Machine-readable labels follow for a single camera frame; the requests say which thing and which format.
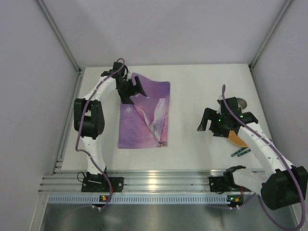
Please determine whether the metal cup with brown sleeve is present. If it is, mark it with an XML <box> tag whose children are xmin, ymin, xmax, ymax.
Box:
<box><xmin>237</xmin><ymin>98</ymin><xmax>247</xmax><ymax>110</ymax></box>

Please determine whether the purple printed placemat cloth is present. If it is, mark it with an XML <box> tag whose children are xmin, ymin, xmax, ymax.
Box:
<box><xmin>117</xmin><ymin>73</ymin><xmax>170</xmax><ymax>149</ymax></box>

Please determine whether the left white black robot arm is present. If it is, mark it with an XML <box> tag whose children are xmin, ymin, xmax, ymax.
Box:
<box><xmin>74</xmin><ymin>58</ymin><xmax>147</xmax><ymax>175</ymax></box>

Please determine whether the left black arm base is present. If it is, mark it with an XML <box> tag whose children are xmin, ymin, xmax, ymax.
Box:
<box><xmin>81</xmin><ymin>176</ymin><xmax>124</xmax><ymax>193</ymax></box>

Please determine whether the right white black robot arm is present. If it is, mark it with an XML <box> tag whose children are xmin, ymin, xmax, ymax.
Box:
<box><xmin>197</xmin><ymin>97</ymin><xmax>308</xmax><ymax>210</ymax></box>

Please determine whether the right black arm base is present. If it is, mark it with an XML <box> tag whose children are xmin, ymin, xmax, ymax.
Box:
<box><xmin>209</xmin><ymin>176</ymin><xmax>253</xmax><ymax>193</ymax></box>

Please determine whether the round wooden plate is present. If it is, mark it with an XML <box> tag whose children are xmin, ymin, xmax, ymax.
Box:
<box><xmin>228</xmin><ymin>130</ymin><xmax>248</xmax><ymax>148</ymax></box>

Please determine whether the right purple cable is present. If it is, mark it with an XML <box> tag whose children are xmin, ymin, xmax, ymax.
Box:
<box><xmin>221</xmin><ymin>84</ymin><xmax>304</xmax><ymax>229</ymax></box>

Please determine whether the teal handled fork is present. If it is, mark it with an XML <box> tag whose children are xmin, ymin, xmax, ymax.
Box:
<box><xmin>231</xmin><ymin>148</ymin><xmax>251</xmax><ymax>157</ymax></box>

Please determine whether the teal handled spoon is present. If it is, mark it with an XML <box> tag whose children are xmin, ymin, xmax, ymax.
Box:
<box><xmin>237</xmin><ymin>149</ymin><xmax>251</xmax><ymax>157</ymax></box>

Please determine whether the aluminium mounting rail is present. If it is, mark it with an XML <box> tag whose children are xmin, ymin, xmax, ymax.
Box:
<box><xmin>38</xmin><ymin>169</ymin><xmax>300</xmax><ymax>194</ymax></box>

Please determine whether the slotted grey cable duct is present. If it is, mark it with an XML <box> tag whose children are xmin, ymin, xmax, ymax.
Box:
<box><xmin>48</xmin><ymin>194</ymin><xmax>242</xmax><ymax>205</ymax></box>

